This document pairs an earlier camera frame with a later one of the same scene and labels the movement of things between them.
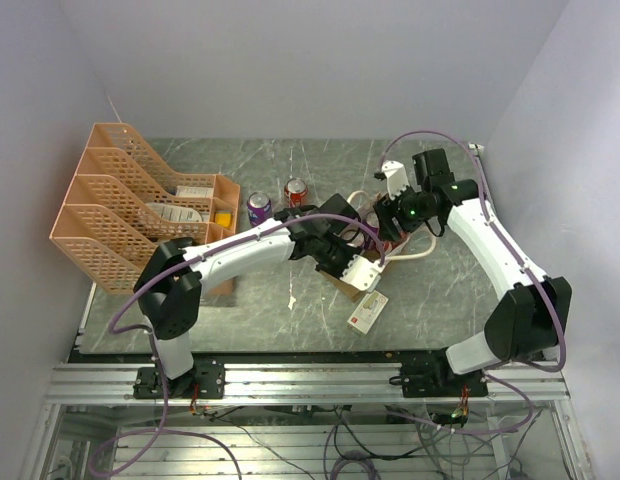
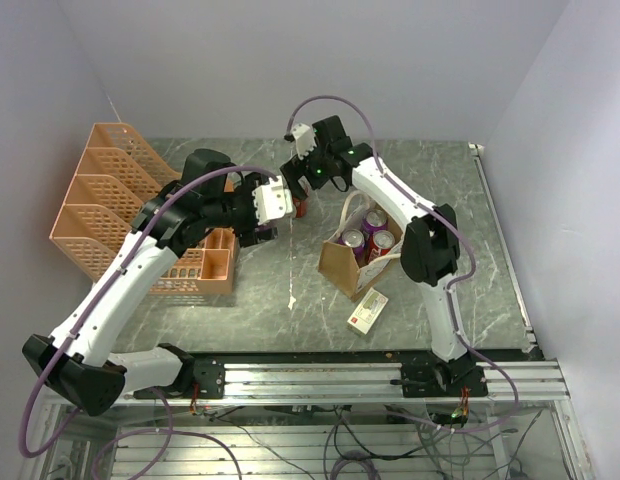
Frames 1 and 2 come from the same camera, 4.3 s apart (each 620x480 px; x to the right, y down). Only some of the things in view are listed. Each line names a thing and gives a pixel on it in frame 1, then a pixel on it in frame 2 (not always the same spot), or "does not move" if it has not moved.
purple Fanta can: [372, 222] does not move
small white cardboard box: [365, 316] does not move
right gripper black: [387, 209] to [293, 171]
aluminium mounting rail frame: [308, 422] does not move
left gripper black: [339, 273] to [246, 233]
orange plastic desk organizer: [124, 205] does not move
